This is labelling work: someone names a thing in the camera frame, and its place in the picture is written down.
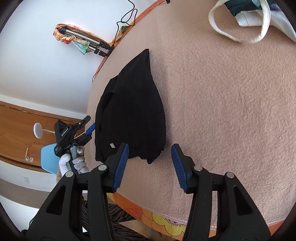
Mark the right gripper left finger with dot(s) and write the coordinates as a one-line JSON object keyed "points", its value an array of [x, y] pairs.
{"points": [[60, 216]]}

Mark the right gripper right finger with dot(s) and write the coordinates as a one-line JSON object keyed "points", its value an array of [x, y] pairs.
{"points": [[221, 207]]}

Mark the black garment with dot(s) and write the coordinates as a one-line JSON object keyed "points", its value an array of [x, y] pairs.
{"points": [[131, 111]]}

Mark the white round lamp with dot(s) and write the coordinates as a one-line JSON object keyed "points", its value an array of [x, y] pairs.
{"points": [[38, 130]]}

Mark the light blue chair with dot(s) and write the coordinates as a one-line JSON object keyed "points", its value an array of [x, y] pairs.
{"points": [[49, 161]]}

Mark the wooden door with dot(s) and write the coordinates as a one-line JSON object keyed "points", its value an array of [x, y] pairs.
{"points": [[19, 146]]}

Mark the grey striped trousers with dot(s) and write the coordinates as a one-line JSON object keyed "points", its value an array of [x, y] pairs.
{"points": [[117, 216]]}

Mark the orange floral bed sheet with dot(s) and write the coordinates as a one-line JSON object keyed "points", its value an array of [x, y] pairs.
{"points": [[150, 219]]}

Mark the colourful patterned cloth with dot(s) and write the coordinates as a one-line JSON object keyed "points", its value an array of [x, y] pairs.
{"points": [[76, 29]]}

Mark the folded tripod legs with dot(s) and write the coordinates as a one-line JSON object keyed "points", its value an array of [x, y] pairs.
{"points": [[84, 43]]}

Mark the white tote bag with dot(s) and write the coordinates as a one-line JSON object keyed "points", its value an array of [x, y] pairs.
{"points": [[262, 13]]}

